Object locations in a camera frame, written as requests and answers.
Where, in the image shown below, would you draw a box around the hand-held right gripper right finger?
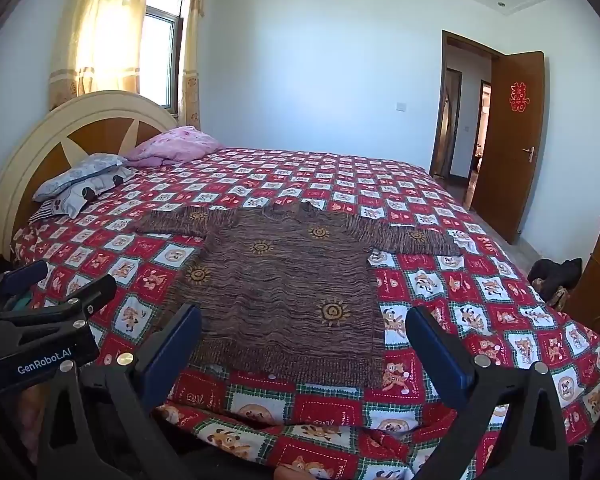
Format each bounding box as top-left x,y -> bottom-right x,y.
405,306 -> 572,480

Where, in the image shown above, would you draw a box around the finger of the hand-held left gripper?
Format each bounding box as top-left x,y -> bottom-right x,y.
0,260 -> 49,311
0,274 -> 117,333

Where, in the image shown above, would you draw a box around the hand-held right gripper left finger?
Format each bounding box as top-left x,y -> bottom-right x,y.
37,304 -> 203,480

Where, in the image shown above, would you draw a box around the brown knitted sweater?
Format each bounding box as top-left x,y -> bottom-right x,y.
130,200 -> 463,390

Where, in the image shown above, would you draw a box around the white dotted pillow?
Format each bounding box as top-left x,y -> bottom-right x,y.
40,167 -> 138,219

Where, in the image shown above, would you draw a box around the grey-blue pillow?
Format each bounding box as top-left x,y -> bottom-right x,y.
32,153 -> 128,202

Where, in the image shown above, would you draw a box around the cream and wood headboard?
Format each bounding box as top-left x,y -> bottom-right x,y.
0,91 -> 181,261

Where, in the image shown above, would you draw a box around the dark bag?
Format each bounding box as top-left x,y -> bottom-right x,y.
527,258 -> 583,306

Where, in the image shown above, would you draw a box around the red checked cartoon blanket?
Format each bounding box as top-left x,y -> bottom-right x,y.
10,147 -> 600,480

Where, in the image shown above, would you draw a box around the pink pillow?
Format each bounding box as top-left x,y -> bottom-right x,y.
125,126 -> 224,168

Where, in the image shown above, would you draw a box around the brown wooden door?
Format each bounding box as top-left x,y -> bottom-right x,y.
470,51 -> 546,245

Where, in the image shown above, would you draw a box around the yellow sheer curtain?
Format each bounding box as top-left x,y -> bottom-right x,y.
48,0 -> 156,111

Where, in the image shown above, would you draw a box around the window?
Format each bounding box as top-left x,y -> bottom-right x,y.
139,0 -> 190,111

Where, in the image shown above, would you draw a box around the cream patterned curtain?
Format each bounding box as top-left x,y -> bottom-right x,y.
178,0 -> 206,131

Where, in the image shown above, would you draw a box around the red paper door decoration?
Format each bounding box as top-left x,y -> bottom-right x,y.
510,81 -> 529,113

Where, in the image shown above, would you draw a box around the wooden door frame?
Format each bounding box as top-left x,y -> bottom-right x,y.
429,30 -> 506,181

